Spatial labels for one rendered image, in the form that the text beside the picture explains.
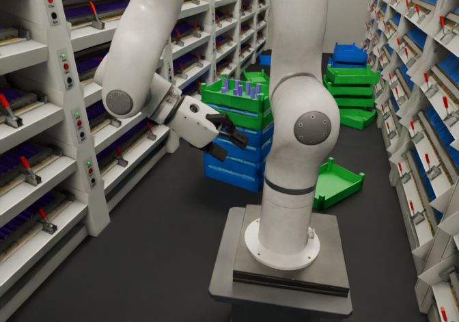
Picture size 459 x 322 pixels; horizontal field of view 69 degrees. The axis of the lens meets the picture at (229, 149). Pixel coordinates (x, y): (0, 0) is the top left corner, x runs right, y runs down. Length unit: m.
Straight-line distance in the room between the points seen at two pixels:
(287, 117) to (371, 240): 0.93
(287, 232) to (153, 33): 0.51
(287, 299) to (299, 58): 0.52
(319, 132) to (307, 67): 0.17
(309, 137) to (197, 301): 0.73
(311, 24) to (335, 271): 0.54
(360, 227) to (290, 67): 0.93
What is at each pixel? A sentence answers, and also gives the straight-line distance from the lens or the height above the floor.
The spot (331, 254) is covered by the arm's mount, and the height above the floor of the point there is 0.31.
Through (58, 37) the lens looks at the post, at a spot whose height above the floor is 0.74.
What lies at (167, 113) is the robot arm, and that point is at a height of 0.67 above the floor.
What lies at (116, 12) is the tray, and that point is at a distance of 1.52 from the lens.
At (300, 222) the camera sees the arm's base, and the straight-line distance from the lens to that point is 0.79.
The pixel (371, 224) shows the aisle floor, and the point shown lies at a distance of 1.52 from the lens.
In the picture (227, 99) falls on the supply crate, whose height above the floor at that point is 0.43.
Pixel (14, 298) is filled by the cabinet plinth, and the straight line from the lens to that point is 1.29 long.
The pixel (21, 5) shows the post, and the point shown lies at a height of 0.84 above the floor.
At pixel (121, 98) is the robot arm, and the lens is 0.60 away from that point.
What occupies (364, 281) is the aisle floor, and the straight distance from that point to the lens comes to 1.29.
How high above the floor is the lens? 0.92
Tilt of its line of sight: 29 degrees down
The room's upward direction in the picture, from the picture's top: straight up
